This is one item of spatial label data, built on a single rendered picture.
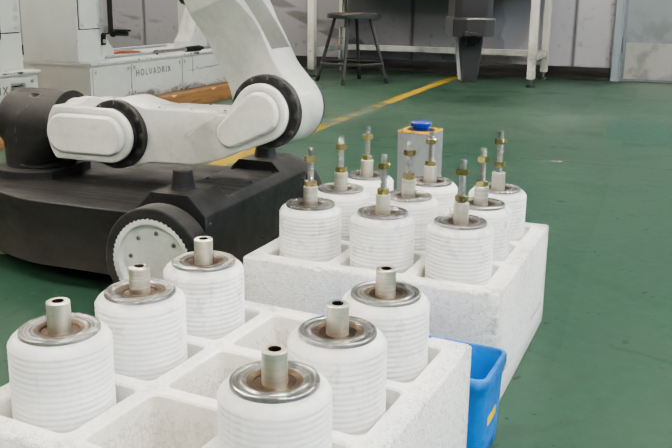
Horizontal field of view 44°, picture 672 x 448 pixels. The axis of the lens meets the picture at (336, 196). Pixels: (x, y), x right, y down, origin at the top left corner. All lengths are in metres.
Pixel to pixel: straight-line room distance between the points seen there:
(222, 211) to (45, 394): 0.80
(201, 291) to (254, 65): 0.72
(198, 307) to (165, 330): 0.09
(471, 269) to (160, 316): 0.47
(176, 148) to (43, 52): 2.28
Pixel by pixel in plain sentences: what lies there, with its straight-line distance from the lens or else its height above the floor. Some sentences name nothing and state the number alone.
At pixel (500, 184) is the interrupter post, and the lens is 1.41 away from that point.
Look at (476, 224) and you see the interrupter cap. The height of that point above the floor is 0.25.
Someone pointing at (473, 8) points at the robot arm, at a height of 0.55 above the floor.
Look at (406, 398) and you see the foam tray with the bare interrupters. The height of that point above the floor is 0.18.
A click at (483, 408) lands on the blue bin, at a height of 0.08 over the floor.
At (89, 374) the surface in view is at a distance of 0.82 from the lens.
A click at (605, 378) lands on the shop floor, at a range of 1.37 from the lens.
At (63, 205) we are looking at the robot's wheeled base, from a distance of 1.68.
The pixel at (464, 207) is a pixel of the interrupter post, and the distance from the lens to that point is 1.19.
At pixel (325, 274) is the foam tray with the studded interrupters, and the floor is 0.17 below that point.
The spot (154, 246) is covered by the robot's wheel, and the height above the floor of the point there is 0.13.
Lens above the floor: 0.56
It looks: 14 degrees down
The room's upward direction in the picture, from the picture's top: 1 degrees clockwise
